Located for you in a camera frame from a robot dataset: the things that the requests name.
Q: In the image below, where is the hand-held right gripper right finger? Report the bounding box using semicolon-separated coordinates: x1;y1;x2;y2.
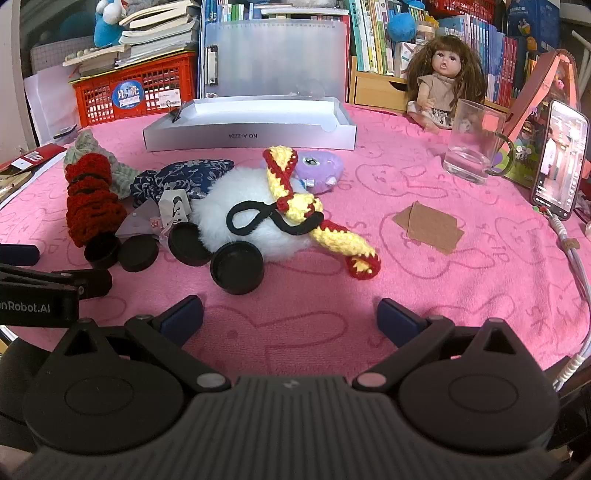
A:
357;298;537;392

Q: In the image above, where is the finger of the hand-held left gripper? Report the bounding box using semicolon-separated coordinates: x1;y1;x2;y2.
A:
0;244;41;267
0;263;113;301

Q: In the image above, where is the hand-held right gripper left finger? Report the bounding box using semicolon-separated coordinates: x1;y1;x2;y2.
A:
48;295;232;394

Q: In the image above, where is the black round cap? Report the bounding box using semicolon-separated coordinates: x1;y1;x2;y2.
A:
210;241;265;295
167;222;214;267
84;233;122;270
117;234;160;273

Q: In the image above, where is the red crochet scrunchie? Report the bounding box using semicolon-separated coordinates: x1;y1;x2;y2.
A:
65;154;127;247

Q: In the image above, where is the green fabric scrunchie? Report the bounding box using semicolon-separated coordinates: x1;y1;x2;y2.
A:
65;129;139;200

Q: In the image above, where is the white fluffy pompom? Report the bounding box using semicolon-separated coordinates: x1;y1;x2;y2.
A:
190;166;324;261

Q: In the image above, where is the black hair tie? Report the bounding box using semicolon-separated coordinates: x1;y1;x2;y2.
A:
226;198;324;236

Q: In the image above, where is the blue floral fabric pouch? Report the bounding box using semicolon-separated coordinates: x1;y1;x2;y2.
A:
129;158;235;208

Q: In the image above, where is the yellow and red crochet strip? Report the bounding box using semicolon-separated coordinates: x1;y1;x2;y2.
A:
262;145;382;280

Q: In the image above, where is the purple plush toy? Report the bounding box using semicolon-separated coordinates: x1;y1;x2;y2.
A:
294;151;343;193

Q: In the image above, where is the grey triangular cloth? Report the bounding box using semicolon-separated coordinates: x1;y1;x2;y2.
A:
115;198;169;241

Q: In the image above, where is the brown cardboard piece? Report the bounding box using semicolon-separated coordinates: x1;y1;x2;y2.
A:
392;200;465;256

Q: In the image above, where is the pink rabbit print blanket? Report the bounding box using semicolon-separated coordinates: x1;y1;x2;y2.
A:
0;99;591;384

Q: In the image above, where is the red booklet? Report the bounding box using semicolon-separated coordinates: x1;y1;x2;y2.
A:
0;143;69;175

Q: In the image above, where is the white paper tag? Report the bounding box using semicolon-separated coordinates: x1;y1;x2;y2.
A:
157;191;192;232

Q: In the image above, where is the clear glass cup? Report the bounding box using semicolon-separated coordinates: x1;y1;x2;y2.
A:
443;98;517;185

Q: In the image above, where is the red plastic crate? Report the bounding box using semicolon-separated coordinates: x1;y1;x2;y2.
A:
69;52;198;127

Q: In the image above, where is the photo card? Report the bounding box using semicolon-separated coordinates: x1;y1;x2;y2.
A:
530;99;590;221

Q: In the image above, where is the wooden drawer box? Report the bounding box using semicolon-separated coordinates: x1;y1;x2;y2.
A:
347;55;411;114

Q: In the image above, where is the brown haired doll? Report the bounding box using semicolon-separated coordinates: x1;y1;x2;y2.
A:
405;36;486;134

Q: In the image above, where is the blue robot cat plush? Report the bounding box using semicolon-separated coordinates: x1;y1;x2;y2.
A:
93;0;139;48

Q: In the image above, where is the stack of books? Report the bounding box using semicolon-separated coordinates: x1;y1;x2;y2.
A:
62;0;200;77

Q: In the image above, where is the translucent plastic clipboard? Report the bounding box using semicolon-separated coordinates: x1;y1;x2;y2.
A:
198;21;350;104

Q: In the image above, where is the row of upright books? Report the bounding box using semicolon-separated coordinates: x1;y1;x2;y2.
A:
202;0;527;108

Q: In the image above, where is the blue and white plush toy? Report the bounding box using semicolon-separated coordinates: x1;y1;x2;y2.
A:
387;0;428;42

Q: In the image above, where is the pink toy house stand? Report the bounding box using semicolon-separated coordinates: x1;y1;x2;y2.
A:
501;48;580;190

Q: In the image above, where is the red plastic basket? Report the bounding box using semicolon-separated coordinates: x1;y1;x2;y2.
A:
425;0;490;21

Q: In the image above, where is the blue cartoon box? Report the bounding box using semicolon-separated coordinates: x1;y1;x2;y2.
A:
505;0;561;51

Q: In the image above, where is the white charging cable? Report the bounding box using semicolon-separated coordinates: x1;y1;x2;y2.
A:
547;217;591;393

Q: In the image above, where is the wooden bead string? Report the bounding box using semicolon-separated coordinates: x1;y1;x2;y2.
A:
65;44;100;61

